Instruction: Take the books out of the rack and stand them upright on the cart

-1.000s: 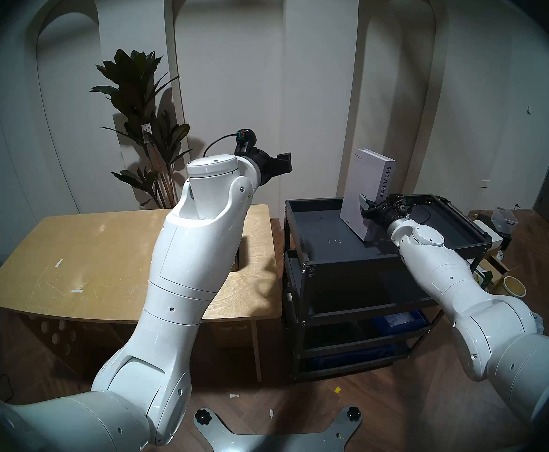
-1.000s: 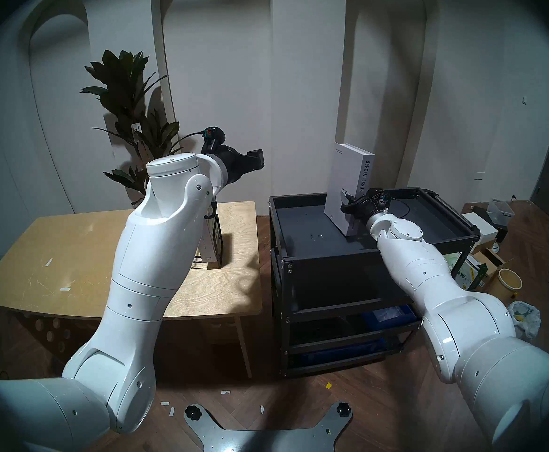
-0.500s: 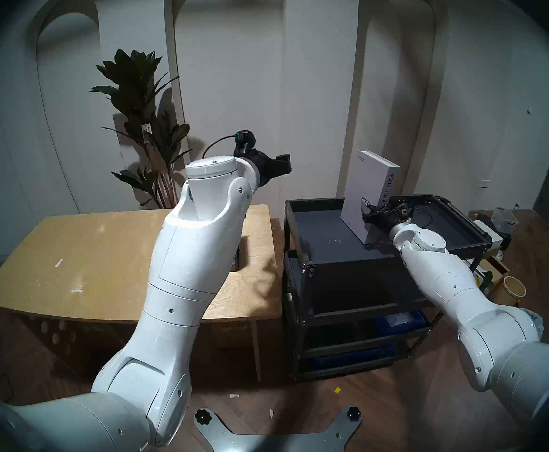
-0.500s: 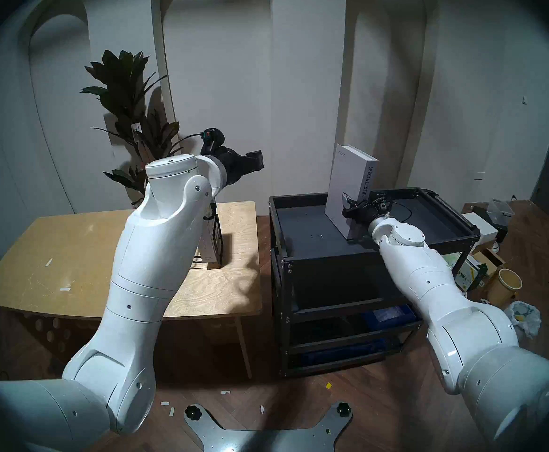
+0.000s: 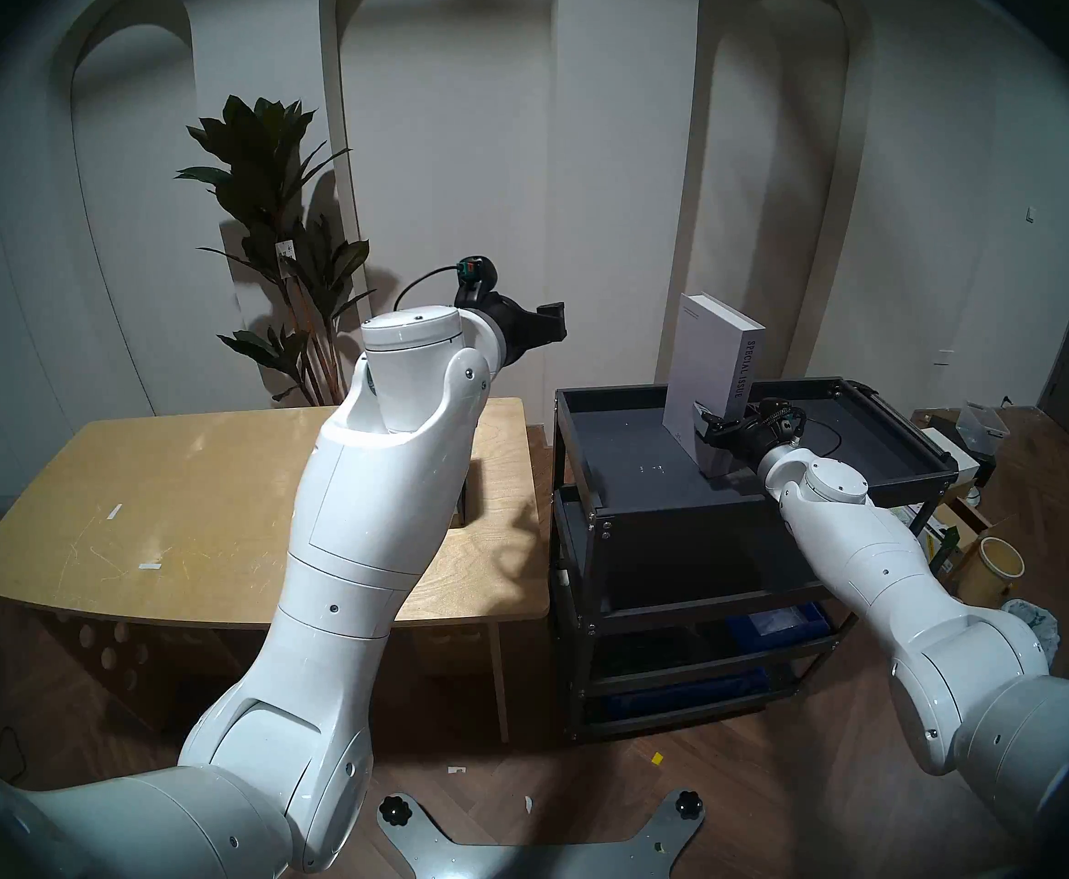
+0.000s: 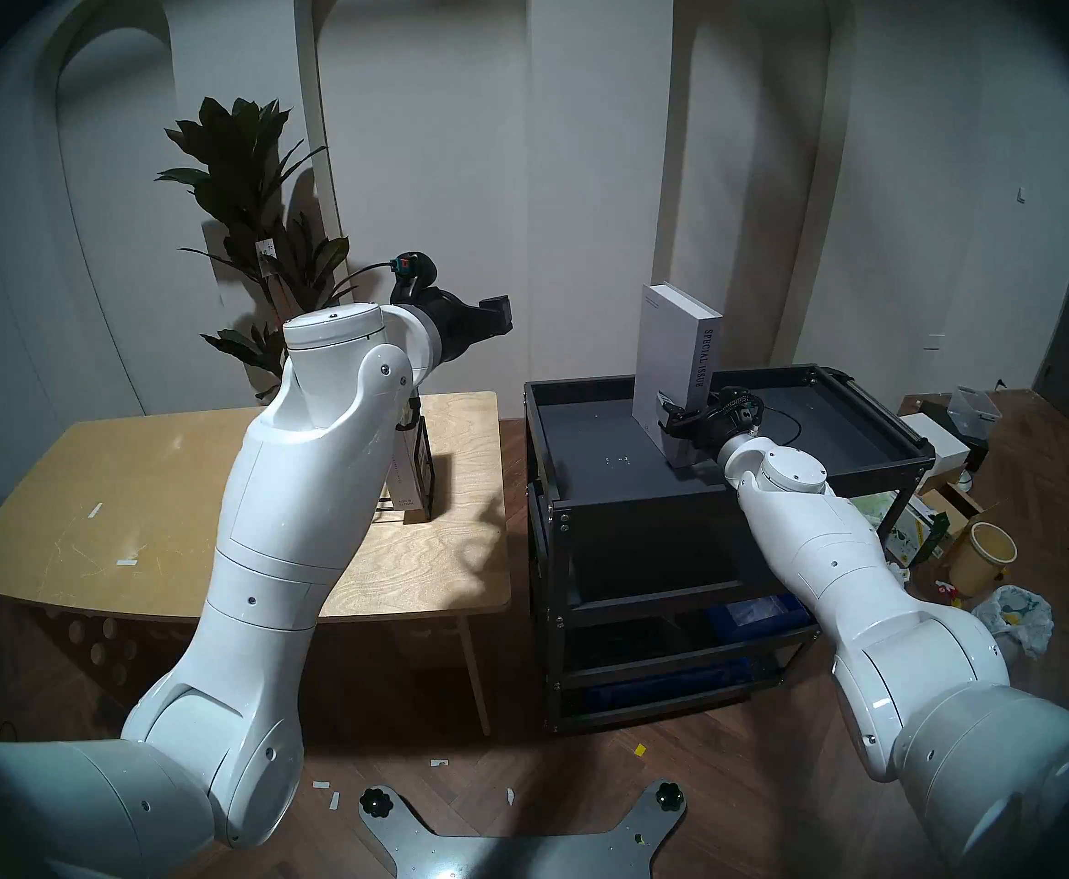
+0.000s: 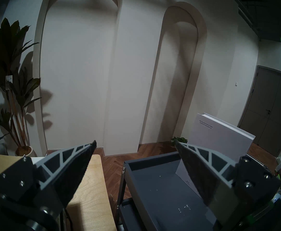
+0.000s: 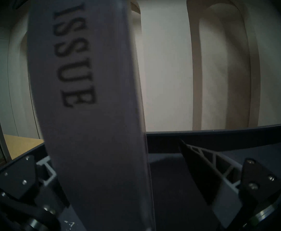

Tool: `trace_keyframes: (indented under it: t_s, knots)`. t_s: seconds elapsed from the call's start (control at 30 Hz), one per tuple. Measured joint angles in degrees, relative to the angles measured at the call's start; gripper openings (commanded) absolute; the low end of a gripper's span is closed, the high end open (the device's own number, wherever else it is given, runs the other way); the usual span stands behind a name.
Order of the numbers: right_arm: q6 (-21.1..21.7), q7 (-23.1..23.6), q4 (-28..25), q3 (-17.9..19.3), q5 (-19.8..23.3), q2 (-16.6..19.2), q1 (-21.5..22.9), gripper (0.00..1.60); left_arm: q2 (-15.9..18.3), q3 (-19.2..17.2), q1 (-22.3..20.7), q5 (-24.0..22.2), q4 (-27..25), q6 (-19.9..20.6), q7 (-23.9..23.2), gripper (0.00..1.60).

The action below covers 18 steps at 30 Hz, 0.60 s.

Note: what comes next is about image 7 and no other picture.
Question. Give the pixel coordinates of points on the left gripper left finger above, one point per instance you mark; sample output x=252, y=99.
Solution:
x=65, y=170

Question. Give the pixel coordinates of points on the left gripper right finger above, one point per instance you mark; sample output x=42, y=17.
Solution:
x=203, y=170

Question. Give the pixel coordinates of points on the white special issue book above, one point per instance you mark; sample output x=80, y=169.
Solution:
x=217, y=136

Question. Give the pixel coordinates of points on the light wooden table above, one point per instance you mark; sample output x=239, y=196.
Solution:
x=92, y=184

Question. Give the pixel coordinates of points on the small green floor plant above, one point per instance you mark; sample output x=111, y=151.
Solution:
x=179, y=139

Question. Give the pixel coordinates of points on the black metal utility cart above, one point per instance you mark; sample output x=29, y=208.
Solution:
x=159, y=189

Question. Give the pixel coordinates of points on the dark grey door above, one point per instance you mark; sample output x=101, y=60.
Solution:
x=270, y=112

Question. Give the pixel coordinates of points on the tall dark green plant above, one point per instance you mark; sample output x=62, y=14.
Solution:
x=10, y=64

